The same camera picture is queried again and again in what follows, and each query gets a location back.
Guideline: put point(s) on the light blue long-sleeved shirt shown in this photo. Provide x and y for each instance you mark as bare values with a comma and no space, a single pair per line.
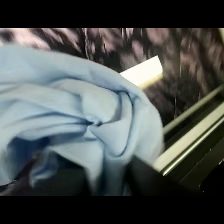
66,110

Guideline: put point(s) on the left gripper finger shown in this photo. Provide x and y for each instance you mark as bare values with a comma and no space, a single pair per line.
150,181

